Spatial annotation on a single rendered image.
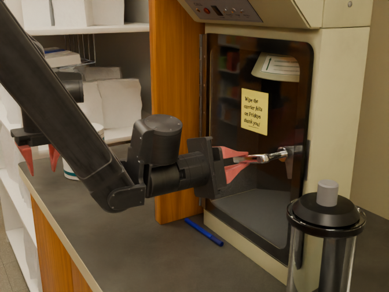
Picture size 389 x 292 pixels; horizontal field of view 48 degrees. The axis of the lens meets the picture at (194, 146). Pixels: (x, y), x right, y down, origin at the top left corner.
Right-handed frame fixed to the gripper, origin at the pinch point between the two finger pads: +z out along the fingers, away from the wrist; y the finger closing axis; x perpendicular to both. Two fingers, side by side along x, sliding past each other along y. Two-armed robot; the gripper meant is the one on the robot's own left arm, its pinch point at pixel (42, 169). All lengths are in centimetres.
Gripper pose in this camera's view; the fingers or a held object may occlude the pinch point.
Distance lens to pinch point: 100.5
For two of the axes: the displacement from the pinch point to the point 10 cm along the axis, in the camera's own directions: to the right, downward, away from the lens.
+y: 8.5, -1.6, 5.1
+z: 0.0, 9.5, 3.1
